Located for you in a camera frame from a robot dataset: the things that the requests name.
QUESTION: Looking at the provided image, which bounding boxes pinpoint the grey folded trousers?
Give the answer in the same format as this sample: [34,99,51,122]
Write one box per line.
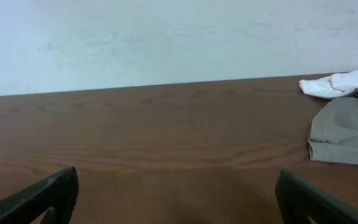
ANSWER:
[308,97,358,165]

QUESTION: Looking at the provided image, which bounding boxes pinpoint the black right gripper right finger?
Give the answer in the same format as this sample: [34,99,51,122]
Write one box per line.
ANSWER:
[275,170,358,224]

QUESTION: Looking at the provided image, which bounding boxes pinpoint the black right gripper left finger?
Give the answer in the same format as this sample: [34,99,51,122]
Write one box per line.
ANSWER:
[0,167,79,223]

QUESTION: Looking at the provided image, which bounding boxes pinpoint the white crumpled shirt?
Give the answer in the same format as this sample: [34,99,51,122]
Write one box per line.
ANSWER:
[299,70,358,99]

